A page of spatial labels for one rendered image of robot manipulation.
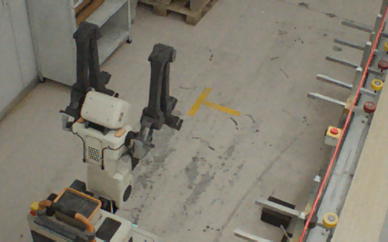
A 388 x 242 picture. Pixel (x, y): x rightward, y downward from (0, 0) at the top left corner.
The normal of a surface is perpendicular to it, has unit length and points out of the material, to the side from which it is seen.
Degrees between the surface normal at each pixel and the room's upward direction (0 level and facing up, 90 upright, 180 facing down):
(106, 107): 48
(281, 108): 0
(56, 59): 90
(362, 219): 0
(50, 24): 90
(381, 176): 0
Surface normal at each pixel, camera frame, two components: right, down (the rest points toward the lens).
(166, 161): 0.04, -0.73
